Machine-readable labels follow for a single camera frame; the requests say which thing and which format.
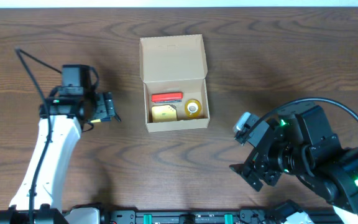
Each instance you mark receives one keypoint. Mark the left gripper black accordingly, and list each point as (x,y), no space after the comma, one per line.
(106,106)

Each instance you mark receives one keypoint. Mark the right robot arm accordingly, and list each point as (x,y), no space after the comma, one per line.
(300,142)

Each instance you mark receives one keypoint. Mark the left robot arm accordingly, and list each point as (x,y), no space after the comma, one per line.
(63,115)

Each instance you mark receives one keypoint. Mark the red stapler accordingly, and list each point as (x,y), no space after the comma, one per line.
(167,97)

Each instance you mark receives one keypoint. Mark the cardboard box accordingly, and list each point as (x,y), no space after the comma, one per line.
(174,64)

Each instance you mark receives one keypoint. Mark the yellow highlighter dark cap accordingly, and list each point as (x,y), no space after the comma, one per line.
(95,121)

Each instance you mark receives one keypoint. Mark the yellow tape roll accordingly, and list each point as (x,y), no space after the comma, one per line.
(193,108)

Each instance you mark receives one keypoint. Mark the black mounting rail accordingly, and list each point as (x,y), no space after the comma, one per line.
(287,212)

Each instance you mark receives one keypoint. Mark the black ballpoint pen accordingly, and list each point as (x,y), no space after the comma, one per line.
(116,116)

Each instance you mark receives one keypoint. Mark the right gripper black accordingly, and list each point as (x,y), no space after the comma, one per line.
(257,160)

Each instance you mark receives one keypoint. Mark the yellow sticky note pad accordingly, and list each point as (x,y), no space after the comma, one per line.
(164,113)

